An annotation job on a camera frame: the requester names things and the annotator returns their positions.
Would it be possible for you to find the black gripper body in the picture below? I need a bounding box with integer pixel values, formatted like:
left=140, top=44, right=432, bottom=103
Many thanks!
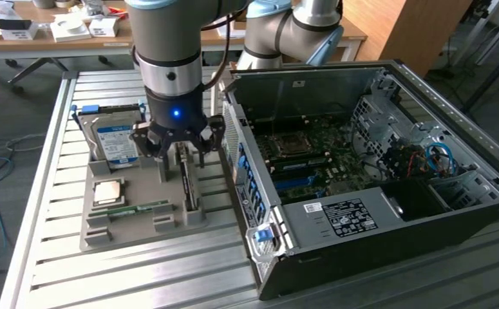
left=144, top=85, right=209, bottom=143

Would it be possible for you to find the black Nvidia graphics card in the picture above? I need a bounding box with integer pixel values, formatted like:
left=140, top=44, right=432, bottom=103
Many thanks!
left=173, top=141, right=201, bottom=214

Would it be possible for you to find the hard disk with blue carrier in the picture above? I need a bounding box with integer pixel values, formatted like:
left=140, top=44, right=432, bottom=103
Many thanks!
left=70, top=99, right=149, bottom=170

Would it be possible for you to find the grey plastic parts rack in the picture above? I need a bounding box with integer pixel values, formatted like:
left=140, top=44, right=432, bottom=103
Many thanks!
left=78, top=122, right=209, bottom=254

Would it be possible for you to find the metal CPU socket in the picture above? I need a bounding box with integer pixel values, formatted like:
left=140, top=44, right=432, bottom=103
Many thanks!
left=268, top=133, right=312, bottom=158

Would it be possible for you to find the silver CPU chip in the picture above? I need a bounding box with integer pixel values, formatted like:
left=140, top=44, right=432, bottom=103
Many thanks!
left=93, top=181, right=124, bottom=203

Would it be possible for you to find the green RAM stick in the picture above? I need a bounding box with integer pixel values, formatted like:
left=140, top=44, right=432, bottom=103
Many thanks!
left=88, top=201, right=168, bottom=217

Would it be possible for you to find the blue expansion slot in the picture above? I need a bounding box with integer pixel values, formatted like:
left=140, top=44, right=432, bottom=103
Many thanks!
left=273, top=178, right=317, bottom=191

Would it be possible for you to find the white booklet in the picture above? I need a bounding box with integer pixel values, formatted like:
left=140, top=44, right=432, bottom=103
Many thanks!
left=213, top=22, right=246, bottom=39

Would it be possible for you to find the small white box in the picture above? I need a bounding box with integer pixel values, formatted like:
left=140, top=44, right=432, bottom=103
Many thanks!
left=88, top=17, right=118, bottom=38

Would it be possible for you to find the green motherboard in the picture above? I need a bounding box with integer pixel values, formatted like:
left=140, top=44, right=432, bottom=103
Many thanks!
left=248, top=115, right=383, bottom=205

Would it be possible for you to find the blue plastic case latch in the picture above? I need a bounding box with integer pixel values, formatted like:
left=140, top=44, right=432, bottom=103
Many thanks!
left=252, top=227, right=276, bottom=244

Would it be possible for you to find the orange packet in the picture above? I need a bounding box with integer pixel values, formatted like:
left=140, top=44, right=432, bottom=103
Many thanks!
left=102, top=5, right=129, bottom=21

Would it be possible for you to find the white box with round roll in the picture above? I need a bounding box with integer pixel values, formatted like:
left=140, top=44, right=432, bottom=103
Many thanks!
left=49, top=17, right=92, bottom=42

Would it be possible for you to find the silver perforated drive cage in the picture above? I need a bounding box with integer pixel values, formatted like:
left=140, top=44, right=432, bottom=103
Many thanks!
left=351, top=77, right=445, bottom=162

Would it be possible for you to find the grey power supply unit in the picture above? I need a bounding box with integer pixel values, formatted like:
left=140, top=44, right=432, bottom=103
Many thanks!
left=279, top=188, right=404, bottom=250

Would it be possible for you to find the black and white box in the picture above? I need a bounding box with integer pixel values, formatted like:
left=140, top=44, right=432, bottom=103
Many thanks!
left=0, top=19, right=40, bottom=41

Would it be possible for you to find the open black PC case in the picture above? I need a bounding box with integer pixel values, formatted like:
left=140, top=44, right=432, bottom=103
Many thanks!
left=209, top=58, right=499, bottom=302

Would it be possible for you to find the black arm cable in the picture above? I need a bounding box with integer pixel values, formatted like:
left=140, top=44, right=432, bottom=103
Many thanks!
left=200, top=11, right=234, bottom=88

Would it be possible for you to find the grey floor cable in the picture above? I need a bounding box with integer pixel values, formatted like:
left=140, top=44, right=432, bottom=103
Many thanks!
left=0, top=133, right=46, bottom=154

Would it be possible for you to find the black castor leg frame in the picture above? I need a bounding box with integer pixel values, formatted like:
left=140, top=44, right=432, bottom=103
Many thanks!
left=6, top=57, right=69, bottom=94

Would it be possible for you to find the wooden desk white frame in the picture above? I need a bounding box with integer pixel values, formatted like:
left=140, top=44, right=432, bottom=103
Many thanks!
left=130, top=19, right=368, bottom=70
left=0, top=0, right=146, bottom=70

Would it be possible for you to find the red wire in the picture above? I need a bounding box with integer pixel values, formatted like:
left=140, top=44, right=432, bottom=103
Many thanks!
left=405, top=151, right=420, bottom=176

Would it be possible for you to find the blue wire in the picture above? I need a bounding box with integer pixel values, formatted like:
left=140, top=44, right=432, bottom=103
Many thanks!
left=424, top=141, right=463, bottom=178

